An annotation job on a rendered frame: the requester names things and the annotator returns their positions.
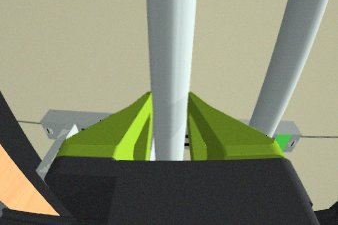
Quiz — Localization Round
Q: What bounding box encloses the grey metal bar with yellow ends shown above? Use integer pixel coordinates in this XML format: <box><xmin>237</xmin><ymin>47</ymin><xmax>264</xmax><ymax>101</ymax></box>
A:
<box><xmin>146</xmin><ymin>0</ymin><xmax>196</xmax><ymax>161</ymax></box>

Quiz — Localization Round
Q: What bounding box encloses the grey metal bar with green end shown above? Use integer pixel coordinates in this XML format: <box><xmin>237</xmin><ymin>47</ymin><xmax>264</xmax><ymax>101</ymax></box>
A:
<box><xmin>248</xmin><ymin>0</ymin><xmax>328</xmax><ymax>138</ymax></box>

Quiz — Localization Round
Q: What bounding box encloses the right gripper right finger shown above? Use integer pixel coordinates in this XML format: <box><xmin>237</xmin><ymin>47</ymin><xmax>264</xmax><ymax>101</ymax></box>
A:
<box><xmin>187</xmin><ymin>92</ymin><xmax>285</xmax><ymax>160</ymax></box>

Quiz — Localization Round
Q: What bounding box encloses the dark grey wall panel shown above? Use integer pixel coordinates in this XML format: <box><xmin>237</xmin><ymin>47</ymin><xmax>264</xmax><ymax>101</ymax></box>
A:
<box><xmin>0</xmin><ymin>0</ymin><xmax>338</xmax><ymax>217</ymax></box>

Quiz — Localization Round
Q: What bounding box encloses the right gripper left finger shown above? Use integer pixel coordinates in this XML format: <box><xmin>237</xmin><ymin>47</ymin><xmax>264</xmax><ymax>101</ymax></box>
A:
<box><xmin>54</xmin><ymin>92</ymin><xmax>153</xmax><ymax>160</ymax></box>

